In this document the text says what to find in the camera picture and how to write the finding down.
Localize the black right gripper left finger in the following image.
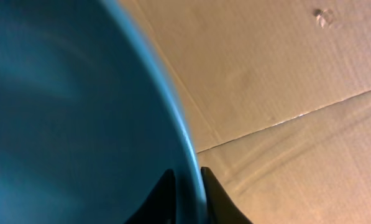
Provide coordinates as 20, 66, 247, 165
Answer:
125, 169, 176, 224

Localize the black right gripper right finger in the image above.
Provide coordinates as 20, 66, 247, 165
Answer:
201, 167, 252, 224

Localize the dark blue plate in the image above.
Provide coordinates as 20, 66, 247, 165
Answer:
0, 0, 208, 223

